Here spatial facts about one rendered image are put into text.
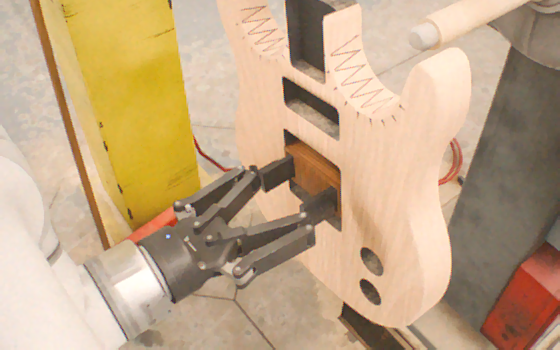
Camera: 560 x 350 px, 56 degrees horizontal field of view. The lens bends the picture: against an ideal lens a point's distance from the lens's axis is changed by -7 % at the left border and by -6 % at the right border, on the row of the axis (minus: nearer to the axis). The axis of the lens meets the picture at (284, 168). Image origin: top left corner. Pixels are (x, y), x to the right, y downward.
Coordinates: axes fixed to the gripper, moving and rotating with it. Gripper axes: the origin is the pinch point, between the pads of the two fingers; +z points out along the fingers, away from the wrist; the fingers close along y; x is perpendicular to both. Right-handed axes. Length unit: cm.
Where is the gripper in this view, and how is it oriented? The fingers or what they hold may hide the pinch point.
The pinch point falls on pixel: (309, 182)
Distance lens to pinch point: 64.3
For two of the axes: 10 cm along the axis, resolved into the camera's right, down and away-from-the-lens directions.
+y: 6.0, 4.8, -6.4
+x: -0.9, -7.5, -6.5
